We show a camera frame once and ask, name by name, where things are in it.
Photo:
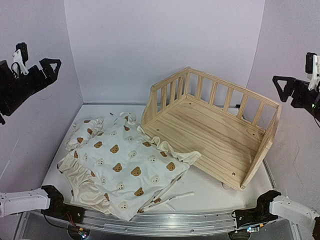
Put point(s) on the small bear print pillow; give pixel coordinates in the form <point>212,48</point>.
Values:
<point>83,130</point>

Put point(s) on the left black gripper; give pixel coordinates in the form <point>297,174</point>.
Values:
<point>50,76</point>

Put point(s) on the bear print cushion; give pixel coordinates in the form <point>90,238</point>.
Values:
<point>122,171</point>

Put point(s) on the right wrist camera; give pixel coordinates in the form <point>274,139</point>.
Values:
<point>312,68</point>

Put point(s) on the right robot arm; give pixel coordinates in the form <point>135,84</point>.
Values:
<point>296,212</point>

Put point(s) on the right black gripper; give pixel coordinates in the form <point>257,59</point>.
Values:
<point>296,85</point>

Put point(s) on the wooden pet bed frame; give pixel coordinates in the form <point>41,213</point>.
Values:
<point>196,111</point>

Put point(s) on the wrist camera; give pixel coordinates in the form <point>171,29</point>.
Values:
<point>20,57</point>
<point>312,68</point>

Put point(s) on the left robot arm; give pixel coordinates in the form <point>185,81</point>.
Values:
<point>18,202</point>

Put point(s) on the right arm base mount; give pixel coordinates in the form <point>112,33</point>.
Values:
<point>252,217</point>

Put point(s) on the aluminium front rail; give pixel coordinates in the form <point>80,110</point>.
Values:
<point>165,224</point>

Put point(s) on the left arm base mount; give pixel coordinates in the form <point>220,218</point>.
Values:
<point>73,214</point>

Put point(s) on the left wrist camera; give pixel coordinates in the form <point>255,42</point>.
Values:
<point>20,57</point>

